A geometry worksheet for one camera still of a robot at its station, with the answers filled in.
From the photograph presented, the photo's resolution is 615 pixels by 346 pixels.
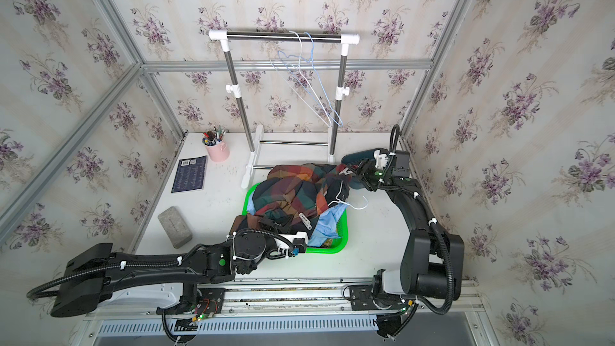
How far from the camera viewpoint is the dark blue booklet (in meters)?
1.01

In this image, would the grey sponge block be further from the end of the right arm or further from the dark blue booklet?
the end of the right arm

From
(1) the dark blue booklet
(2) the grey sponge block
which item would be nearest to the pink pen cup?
(1) the dark blue booklet

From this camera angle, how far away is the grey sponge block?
854 mm

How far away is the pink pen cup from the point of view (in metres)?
1.04

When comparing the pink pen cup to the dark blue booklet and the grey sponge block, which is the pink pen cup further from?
the grey sponge block

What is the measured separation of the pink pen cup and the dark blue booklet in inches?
1.5

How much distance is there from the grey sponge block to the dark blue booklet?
0.11m
